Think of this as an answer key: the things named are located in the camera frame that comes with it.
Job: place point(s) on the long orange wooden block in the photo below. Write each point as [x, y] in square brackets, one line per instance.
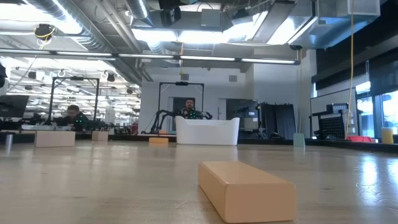
[158, 140]
[248, 199]

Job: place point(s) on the pale pink wooden block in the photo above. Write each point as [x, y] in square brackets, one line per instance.
[54, 139]
[100, 136]

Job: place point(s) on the small green wooden block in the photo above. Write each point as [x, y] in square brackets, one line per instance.
[299, 140]

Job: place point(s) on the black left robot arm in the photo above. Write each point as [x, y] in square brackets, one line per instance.
[2, 76]

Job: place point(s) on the long ceiling light bar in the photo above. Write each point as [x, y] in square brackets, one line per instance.
[149, 56]

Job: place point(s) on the person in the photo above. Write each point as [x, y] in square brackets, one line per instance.
[190, 109]
[74, 119]

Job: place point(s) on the black background robot arms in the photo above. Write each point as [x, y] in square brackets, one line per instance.
[158, 119]

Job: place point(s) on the white plastic bin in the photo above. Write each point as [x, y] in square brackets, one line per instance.
[206, 132]

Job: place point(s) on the black equipment rack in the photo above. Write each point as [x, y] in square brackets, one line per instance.
[242, 118]

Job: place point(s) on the black curtain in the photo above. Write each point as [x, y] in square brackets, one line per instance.
[280, 121]

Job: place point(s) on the white board panel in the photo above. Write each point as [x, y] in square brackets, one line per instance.
[323, 99]

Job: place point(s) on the black monitor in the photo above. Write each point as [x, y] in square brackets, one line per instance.
[12, 105]

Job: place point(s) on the black perforated cart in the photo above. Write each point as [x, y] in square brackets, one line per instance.
[332, 126]

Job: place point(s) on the red tray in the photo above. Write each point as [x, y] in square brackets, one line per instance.
[359, 139]

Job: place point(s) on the yellow cup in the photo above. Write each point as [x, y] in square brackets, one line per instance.
[387, 136]

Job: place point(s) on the black gantry frame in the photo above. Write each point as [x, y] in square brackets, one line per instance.
[51, 99]
[160, 105]

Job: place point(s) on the black aluminium table frame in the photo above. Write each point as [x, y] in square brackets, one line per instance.
[264, 142]

